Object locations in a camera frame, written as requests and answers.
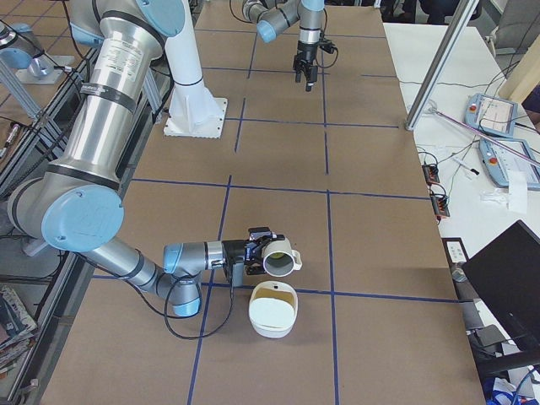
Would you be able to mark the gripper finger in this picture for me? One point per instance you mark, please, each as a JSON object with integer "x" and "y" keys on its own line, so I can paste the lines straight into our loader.
{"x": 311, "y": 75}
{"x": 256, "y": 246}
{"x": 298, "y": 67}
{"x": 254, "y": 269}

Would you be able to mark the near teach pendant tablet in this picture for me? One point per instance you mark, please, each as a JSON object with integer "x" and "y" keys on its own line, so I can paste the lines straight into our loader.
{"x": 497, "y": 161}

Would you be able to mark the stack of books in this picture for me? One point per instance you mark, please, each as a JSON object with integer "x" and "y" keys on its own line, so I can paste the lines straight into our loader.
{"x": 18, "y": 329}

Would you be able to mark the black monitor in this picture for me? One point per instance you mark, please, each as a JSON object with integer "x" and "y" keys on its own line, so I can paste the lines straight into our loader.
{"x": 505, "y": 275}

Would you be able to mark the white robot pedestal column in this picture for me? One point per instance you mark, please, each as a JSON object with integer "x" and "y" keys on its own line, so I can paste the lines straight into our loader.
{"x": 193, "y": 111}

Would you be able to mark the orange black connector box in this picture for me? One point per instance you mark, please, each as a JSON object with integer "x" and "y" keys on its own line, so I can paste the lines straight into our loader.
{"x": 431, "y": 174}

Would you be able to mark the white mug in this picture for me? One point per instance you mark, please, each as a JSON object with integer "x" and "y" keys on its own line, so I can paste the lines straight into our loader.
{"x": 284, "y": 266}

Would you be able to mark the aluminium frame post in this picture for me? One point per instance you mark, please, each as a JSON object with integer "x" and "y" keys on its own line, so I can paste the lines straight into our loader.
{"x": 463, "y": 14}

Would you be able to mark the far teach pendant tablet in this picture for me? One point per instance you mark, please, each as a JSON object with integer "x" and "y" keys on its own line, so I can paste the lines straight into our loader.
{"x": 491, "y": 115}

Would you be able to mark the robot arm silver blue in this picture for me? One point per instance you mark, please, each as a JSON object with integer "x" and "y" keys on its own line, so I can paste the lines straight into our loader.
{"x": 75, "y": 205}
{"x": 272, "y": 18}

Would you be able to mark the white paper label card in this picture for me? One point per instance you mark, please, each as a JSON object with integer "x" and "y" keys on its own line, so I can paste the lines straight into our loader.
{"x": 456, "y": 252}

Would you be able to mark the teach pendant tablet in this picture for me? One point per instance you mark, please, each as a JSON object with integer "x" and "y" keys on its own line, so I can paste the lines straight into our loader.
{"x": 497, "y": 161}
{"x": 491, "y": 115}

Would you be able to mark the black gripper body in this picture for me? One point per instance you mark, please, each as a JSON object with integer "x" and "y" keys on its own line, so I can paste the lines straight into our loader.
{"x": 233, "y": 251}
{"x": 306, "y": 51}

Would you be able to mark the aluminium frame rack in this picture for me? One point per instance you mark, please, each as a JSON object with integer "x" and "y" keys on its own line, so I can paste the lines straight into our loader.
{"x": 52, "y": 288}

